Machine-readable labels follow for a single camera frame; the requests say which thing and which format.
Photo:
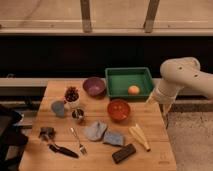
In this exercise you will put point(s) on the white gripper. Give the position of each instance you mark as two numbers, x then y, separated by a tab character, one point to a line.
157	97

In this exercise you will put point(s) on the black eraser block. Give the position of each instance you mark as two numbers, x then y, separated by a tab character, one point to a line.
123	153

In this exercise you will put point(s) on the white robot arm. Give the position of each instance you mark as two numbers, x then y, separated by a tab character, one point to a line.
175	75

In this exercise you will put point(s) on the small metal cup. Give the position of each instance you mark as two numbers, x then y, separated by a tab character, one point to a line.
78	115

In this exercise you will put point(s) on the white cup with pinecone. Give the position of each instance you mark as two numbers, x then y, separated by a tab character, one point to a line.
72	97

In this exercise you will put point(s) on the blue plastic cup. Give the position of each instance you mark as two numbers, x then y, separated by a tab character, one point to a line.
58	108

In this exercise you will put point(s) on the green plastic bin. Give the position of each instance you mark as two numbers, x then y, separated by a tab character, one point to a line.
119	80

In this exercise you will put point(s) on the red bowl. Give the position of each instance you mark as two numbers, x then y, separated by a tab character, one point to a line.
118	109

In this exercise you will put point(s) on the purple bowl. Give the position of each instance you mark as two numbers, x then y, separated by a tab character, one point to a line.
94	86

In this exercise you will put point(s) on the blue sponge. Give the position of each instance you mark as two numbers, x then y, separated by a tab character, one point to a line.
113	138

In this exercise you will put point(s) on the grey crumpled cloth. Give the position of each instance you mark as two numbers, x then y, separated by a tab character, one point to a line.
95	131

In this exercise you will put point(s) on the silver fork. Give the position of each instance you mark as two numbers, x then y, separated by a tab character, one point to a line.
81	146

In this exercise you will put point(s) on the grey metal clip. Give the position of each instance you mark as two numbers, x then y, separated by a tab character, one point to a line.
47	133

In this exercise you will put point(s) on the black chair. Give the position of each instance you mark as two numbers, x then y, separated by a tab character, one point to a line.
10	136

